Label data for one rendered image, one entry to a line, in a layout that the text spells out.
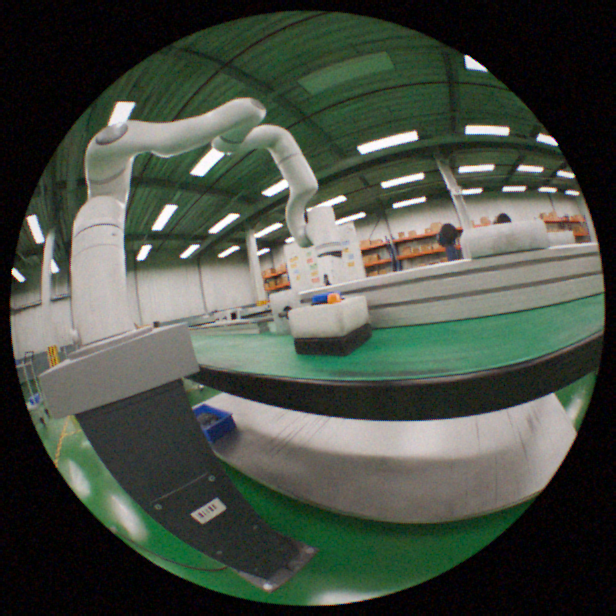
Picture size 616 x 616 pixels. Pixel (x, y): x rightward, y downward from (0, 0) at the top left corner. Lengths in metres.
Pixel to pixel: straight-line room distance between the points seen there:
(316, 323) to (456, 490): 0.68
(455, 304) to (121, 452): 0.51
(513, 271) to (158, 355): 0.49
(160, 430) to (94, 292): 0.22
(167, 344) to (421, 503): 0.73
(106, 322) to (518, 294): 0.58
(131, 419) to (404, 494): 0.70
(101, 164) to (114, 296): 0.24
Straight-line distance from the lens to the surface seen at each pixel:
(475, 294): 0.33
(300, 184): 0.65
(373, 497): 0.73
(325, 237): 0.62
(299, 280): 3.97
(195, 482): 0.39
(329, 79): 3.79
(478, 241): 0.31
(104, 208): 0.39
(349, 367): 0.20
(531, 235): 0.35
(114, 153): 0.43
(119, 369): 0.29
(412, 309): 0.32
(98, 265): 0.35
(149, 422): 0.32
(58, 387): 0.31
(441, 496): 0.73
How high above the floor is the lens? 0.85
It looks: 3 degrees down
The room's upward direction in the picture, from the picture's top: 11 degrees counter-clockwise
